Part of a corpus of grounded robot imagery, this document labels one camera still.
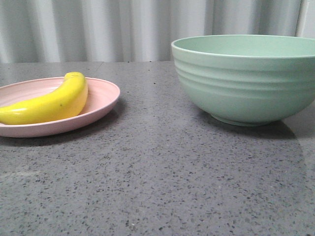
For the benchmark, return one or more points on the green bowl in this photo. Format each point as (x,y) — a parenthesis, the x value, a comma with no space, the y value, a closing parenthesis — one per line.
(247,80)

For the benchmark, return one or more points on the pink plate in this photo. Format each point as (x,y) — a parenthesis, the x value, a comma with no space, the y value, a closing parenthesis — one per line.
(102,97)

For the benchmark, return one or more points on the yellow banana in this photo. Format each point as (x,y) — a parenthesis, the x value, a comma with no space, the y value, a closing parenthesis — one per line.
(67,101)

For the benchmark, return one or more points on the white curtain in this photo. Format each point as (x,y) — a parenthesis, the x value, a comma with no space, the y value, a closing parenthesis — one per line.
(136,30)

